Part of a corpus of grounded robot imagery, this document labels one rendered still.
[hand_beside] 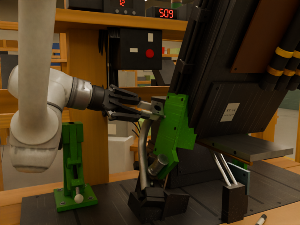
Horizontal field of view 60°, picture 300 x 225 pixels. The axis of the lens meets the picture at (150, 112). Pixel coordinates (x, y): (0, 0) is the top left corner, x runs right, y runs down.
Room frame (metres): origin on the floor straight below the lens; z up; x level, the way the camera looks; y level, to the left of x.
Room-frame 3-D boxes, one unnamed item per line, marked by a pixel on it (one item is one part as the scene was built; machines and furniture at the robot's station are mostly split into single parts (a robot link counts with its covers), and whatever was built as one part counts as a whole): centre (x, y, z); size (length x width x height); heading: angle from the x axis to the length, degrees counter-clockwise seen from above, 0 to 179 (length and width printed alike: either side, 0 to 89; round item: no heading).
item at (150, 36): (1.05, 0.05, 1.42); 0.17 x 0.12 x 0.15; 114
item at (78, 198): (0.78, 0.23, 0.96); 0.06 x 0.03 x 0.06; 24
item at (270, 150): (0.85, -0.25, 1.11); 0.39 x 0.16 x 0.03; 24
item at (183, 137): (0.82, -0.09, 1.17); 0.13 x 0.12 x 0.20; 114
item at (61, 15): (1.14, -0.03, 1.52); 0.90 x 0.25 x 0.04; 114
